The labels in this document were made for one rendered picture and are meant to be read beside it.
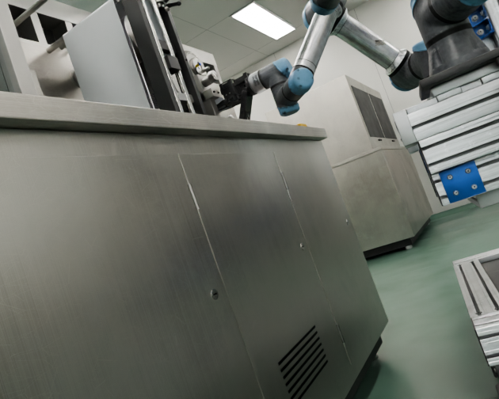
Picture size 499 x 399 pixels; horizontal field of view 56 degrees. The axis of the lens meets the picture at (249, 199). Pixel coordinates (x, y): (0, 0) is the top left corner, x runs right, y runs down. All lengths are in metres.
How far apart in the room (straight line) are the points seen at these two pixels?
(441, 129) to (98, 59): 1.05
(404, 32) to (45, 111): 5.69
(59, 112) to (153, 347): 0.39
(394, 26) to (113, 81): 5.01
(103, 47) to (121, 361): 1.10
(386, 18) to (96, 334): 5.86
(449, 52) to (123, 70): 0.93
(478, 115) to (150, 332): 0.92
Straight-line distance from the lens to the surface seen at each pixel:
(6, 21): 0.90
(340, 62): 6.33
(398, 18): 6.27
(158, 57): 1.37
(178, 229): 0.90
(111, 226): 0.78
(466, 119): 1.28
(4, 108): 0.70
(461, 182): 1.31
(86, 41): 1.66
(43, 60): 1.76
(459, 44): 1.31
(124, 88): 1.53
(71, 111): 0.78
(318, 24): 1.66
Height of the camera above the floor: 0.61
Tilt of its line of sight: 4 degrees up
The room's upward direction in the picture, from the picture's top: 20 degrees counter-clockwise
